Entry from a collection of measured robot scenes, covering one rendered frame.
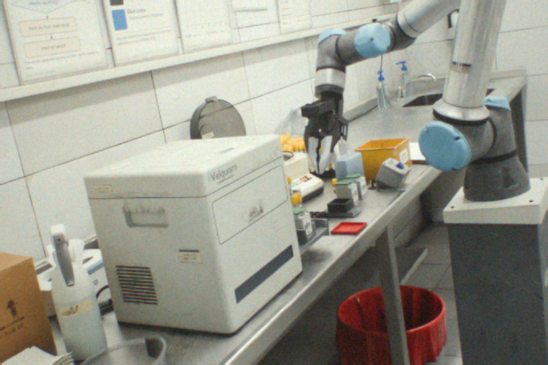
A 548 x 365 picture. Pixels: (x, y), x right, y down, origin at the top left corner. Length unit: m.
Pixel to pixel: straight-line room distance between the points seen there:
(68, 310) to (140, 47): 0.98
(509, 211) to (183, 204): 0.75
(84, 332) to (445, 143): 0.81
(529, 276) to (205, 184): 0.83
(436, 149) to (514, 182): 0.23
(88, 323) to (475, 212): 0.86
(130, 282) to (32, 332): 0.19
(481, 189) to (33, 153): 1.06
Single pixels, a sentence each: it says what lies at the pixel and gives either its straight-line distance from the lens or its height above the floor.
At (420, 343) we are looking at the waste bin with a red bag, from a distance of 2.04.
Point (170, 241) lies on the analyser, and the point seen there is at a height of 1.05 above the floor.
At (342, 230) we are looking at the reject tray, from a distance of 1.57.
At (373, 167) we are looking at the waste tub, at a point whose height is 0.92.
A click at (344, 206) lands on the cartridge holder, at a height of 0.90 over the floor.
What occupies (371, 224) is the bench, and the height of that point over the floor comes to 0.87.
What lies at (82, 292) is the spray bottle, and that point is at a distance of 1.15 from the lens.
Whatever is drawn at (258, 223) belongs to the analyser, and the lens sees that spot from 1.19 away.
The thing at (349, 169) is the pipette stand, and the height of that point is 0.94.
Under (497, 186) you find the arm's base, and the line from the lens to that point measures 1.54.
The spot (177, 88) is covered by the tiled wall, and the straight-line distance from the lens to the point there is 2.04.
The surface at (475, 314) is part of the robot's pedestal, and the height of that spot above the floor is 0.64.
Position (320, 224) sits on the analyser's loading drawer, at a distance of 1.48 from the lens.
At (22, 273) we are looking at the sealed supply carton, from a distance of 1.22.
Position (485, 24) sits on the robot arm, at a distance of 1.35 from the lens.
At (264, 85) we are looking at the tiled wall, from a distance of 2.49.
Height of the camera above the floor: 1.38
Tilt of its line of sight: 13 degrees down
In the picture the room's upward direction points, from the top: 10 degrees counter-clockwise
